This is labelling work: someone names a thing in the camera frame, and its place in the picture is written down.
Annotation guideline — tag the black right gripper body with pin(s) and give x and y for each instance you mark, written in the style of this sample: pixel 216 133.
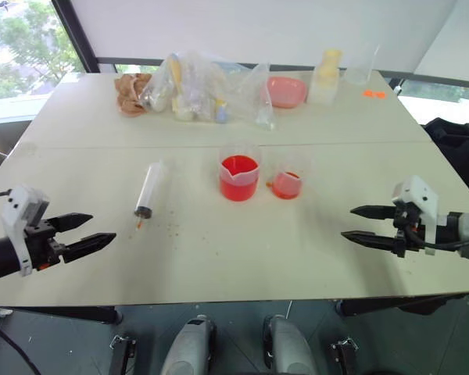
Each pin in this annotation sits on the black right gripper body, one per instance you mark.
pixel 408 230

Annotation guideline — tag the black metal clamp bracket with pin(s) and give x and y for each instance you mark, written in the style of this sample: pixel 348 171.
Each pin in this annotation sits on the black metal clamp bracket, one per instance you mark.
pixel 121 353
pixel 346 355

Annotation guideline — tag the small beaker with red liquid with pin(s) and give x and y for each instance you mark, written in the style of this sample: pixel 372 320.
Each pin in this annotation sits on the small beaker with red liquid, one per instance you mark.
pixel 287 183

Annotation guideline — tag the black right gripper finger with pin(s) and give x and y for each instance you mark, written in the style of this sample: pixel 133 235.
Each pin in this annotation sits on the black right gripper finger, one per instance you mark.
pixel 375 213
pixel 371 240

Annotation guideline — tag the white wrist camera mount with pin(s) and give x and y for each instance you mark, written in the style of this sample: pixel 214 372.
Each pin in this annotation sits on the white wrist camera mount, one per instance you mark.
pixel 422 195
pixel 19 211

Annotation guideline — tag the empty clear measuring cup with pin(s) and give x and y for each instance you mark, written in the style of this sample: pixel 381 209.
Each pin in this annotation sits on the empty clear measuring cup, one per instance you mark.
pixel 359 72

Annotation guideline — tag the clear bottle with yellow cap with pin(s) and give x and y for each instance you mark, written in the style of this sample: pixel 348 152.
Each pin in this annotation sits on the clear bottle with yellow cap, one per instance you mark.
pixel 324 80

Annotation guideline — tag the small orange plastic pieces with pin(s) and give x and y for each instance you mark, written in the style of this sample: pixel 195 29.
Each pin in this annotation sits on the small orange plastic pieces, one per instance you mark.
pixel 373 93

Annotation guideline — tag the black bag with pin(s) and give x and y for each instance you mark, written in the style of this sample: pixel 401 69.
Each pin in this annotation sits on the black bag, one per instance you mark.
pixel 459 148

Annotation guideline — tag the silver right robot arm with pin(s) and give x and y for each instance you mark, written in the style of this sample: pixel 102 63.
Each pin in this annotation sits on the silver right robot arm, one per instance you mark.
pixel 467 232

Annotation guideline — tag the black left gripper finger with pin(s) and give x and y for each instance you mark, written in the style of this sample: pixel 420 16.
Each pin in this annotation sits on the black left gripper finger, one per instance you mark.
pixel 90 244
pixel 72 221

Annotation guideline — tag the white power strip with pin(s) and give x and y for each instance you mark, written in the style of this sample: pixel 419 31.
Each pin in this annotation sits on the white power strip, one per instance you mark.
pixel 2 311

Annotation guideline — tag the large beaker with red liquid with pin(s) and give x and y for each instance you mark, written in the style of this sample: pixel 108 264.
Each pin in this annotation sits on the large beaker with red liquid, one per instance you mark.
pixel 238 179

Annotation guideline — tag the brown crumpled cloth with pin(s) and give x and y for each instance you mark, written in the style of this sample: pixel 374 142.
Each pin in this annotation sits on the brown crumpled cloth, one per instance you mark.
pixel 127 93

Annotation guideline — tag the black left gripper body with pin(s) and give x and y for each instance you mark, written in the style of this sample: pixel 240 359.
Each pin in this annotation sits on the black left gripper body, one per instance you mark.
pixel 43 244

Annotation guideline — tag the clear plastic syringe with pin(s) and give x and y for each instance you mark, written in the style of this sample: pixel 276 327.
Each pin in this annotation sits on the clear plastic syringe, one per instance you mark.
pixel 150 187

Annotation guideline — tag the black window frame post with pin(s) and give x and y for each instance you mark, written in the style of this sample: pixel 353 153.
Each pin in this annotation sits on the black window frame post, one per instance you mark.
pixel 76 35

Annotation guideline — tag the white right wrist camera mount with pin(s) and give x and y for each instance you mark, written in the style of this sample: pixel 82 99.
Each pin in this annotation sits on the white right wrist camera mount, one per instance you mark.
pixel 422 195

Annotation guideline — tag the small blue figurine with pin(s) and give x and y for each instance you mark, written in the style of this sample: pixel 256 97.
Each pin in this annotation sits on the small blue figurine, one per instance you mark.
pixel 221 111

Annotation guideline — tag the small clear plastic bag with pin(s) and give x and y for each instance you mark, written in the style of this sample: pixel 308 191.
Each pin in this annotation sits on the small clear plastic bag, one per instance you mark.
pixel 263 101

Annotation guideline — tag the grey rounded robot leg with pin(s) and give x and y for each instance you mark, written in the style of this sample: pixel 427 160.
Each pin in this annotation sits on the grey rounded robot leg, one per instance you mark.
pixel 189 347
pixel 289 347

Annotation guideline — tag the pink plastic dish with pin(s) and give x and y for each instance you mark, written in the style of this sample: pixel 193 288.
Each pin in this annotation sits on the pink plastic dish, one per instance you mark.
pixel 283 91

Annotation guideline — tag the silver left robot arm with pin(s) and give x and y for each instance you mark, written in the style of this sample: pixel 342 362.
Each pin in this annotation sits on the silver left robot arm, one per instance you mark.
pixel 0 256

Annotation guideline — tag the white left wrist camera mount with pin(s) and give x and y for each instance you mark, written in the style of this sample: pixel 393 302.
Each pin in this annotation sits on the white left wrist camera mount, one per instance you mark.
pixel 19 211

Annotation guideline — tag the large clear plastic bag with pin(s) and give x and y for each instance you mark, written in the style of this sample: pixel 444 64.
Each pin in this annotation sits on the large clear plastic bag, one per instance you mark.
pixel 195 82

